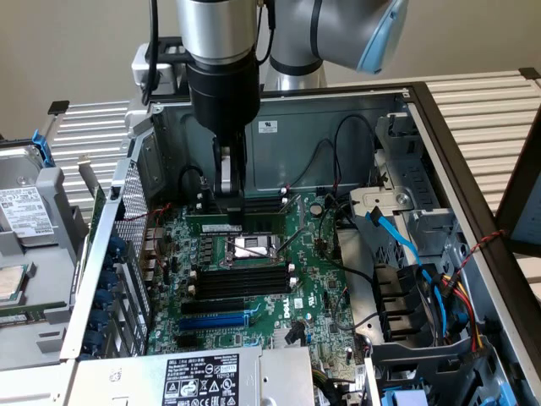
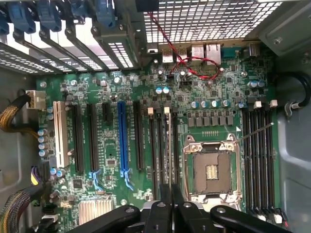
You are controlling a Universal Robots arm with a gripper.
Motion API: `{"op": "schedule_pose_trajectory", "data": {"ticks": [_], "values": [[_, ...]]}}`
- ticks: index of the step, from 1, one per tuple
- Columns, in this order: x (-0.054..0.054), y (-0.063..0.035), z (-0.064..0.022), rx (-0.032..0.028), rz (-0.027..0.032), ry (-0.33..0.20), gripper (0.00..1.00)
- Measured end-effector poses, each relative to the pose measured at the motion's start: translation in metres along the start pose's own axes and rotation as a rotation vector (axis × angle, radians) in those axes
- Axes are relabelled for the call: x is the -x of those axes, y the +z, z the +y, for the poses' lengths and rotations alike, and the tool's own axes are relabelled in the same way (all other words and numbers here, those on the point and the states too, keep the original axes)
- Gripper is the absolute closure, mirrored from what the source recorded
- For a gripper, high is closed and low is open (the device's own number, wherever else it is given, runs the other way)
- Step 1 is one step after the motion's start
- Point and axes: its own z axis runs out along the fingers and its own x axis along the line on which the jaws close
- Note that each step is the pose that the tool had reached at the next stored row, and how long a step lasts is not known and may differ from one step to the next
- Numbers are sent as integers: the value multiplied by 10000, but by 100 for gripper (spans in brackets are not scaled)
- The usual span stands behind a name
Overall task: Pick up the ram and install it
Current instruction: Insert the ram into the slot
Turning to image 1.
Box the black framed side panel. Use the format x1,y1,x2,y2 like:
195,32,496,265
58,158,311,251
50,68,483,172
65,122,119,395
493,120,541,260

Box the thick black cable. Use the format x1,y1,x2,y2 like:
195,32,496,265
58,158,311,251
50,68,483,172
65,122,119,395
141,0,161,107

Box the black plastic fan duct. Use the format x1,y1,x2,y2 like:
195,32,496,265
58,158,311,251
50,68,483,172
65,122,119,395
371,261,428,343

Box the blue plastic tab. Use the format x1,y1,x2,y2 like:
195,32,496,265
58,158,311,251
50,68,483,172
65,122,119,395
382,388,429,406

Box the green graphics card silver bracket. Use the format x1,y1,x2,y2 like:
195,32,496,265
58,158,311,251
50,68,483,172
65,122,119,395
74,154,107,238

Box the blue SATA wire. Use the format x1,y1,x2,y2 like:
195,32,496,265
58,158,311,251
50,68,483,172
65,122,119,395
363,207,450,339

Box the blue expansion slot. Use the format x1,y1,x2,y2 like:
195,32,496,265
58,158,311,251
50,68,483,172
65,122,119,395
178,315,248,332

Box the long black expansion slot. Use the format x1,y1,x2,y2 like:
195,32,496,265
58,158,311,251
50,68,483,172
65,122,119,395
181,298,245,316

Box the short black wire loop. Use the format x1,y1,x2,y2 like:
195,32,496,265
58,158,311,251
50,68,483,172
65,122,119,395
179,166,205,202

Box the silver metal disk bay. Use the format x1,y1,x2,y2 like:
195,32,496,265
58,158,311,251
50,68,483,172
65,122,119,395
374,112,458,212

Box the silver CPU socket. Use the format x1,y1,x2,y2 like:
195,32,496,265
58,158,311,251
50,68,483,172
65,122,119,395
218,232,289,268

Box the silver hard disk white label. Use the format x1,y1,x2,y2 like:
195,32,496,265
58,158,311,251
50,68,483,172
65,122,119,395
0,145,58,249

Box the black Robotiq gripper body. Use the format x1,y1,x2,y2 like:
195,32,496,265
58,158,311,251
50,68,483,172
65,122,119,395
187,57,261,139

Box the grey parts rack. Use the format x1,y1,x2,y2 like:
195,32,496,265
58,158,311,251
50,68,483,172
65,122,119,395
0,139,96,373

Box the open grey PC case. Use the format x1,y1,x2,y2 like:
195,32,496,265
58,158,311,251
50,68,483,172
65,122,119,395
58,82,541,406

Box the silver power supply with label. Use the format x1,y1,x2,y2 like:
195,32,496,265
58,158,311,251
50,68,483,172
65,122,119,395
63,347,316,406

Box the red yellow power wire bundle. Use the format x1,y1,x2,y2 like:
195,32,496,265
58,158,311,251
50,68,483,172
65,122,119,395
437,272,485,354

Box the thin black cable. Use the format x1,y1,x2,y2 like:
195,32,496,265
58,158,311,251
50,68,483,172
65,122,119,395
253,0,276,67

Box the green RAM stick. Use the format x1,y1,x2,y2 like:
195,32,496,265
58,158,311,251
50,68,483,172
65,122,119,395
184,212,285,236
0,300,68,326

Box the green Dell motherboard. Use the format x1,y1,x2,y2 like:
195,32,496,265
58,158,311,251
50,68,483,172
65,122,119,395
145,192,358,369

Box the blue plastic latch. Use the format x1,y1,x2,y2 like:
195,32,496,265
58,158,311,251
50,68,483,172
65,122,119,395
30,129,54,168

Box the small silver heatsink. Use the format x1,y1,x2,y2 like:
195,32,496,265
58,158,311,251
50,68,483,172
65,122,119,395
271,328,299,348

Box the RAM slot with black clips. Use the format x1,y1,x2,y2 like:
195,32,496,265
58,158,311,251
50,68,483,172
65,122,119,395
195,284,292,302
196,272,292,288
202,199,283,211

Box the red black twisted wire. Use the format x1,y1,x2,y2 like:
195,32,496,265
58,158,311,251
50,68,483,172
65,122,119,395
458,228,507,276

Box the silver CPU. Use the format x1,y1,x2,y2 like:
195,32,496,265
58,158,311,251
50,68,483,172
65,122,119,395
0,264,37,304

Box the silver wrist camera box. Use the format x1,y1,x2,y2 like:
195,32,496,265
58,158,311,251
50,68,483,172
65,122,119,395
130,36,191,96

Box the thin black wire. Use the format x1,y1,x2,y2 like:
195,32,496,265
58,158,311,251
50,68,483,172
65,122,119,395
291,138,342,189
331,114,378,189

